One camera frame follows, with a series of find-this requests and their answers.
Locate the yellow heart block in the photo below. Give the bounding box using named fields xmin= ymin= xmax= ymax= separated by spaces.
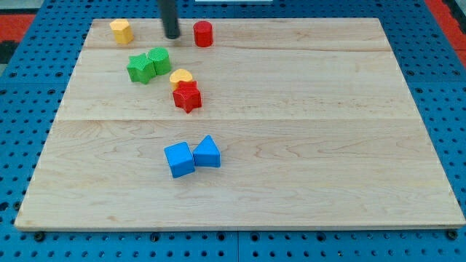
xmin=169 ymin=68 xmax=193 ymax=91

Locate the yellow hexagon block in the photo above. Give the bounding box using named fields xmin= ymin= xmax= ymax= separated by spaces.
xmin=109 ymin=19 xmax=134 ymax=44

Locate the blue triangle block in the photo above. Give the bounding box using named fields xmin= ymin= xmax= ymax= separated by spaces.
xmin=192 ymin=135 xmax=221 ymax=167

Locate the green cylinder block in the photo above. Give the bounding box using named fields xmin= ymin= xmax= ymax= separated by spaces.
xmin=147 ymin=47 xmax=171 ymax=75

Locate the blue cube block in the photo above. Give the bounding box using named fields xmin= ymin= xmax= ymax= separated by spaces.
xmin=164 ymin=141 xmax=195 ymax=178

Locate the red cylinder block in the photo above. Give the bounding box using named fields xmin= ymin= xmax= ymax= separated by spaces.
xmin=193 ymin=20 xmax=213 ymax=47

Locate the green star block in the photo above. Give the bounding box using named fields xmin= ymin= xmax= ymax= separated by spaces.
xmin=127 ymin=53 xmax=156 ymax=84

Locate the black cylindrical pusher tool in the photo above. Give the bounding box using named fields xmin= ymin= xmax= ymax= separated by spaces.
xmin=157 ymin=0 xmax=181 ymax=40

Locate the wooden board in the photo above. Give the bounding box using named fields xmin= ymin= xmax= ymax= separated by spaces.
xmin=15 ymin=18 xmax=465 ymax=231

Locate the red star block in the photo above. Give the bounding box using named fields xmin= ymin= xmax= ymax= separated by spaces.
xmin=173 ymin=81 xmax=202 ymax=114

